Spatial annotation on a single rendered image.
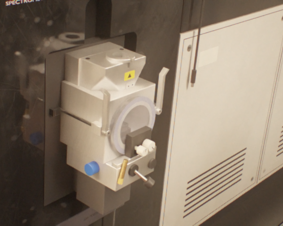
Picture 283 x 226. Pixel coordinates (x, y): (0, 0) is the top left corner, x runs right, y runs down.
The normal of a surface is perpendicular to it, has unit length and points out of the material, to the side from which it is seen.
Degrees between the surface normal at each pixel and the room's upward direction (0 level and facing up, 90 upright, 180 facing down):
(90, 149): 90
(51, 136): 90
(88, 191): 90
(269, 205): 0
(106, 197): 90
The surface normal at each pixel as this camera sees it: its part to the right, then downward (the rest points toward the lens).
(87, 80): -0.65, 0.26
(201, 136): 0.76, 0.33
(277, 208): 0.08, -0.91
